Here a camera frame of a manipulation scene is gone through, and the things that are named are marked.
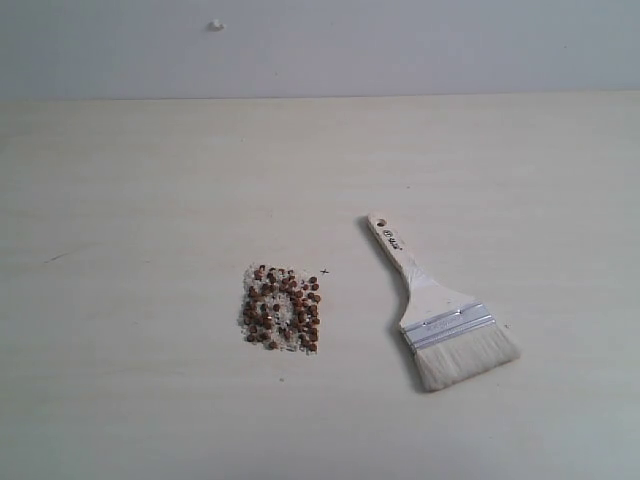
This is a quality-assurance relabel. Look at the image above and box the white wooden paint brush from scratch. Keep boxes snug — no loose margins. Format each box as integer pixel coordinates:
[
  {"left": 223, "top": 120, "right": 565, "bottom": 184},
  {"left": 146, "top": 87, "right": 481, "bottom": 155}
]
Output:
[{"left": 367, "top": 213, "right": 521, "bottom": 392}]

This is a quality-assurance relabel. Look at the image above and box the small white wall fixture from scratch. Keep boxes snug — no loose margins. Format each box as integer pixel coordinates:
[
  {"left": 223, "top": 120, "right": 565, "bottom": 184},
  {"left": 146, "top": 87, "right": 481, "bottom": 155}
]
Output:
[{"left": 208, "top": 19, "right": 226, "bottom": 32}]

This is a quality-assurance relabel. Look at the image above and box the pile of beans and rice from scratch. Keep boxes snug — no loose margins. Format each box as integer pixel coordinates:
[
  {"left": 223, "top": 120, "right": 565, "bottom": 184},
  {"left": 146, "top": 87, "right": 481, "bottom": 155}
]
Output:
[{"left": 238, "top": 263, "right": 322, "bottom": 355}]

